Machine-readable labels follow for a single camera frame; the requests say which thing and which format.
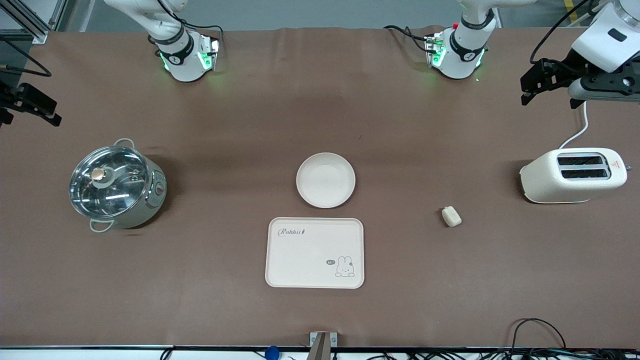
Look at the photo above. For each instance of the glass pot lid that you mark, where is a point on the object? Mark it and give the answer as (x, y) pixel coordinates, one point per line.
(107, 182)

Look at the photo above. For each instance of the steel electric cooking pot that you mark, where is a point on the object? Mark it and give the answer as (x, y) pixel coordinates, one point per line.
(152, 197)

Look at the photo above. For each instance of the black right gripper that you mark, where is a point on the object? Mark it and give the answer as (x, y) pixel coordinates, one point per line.
(9, 95)

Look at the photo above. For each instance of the blue round knob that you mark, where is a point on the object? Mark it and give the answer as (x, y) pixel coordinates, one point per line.
(272, 353)

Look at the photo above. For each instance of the metal bracket at table edge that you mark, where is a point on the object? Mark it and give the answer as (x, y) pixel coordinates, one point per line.
(322, 345)

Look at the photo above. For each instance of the cream rabbit print tray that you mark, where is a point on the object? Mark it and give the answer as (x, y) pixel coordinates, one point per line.
(305, 260)

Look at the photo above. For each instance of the small pale bun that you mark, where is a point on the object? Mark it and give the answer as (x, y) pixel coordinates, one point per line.
(451, 216)

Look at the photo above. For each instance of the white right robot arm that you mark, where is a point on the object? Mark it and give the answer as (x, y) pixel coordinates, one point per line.
(182, 65)

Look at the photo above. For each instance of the brown table mat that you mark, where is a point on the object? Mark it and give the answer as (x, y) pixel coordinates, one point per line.
(200, 300)

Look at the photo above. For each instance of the aluminium frame profile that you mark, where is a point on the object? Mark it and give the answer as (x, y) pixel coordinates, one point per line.
(30, 22)

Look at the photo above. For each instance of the round cream plate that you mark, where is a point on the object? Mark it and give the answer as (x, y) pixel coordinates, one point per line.
(325, 180)

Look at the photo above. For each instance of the cream two-slot toaster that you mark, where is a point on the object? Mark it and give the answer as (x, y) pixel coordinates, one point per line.
(555, 182)

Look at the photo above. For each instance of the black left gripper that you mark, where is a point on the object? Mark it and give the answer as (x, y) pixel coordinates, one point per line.
(559, 69)

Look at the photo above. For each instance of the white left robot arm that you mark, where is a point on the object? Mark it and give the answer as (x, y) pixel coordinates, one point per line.
(462, 55)

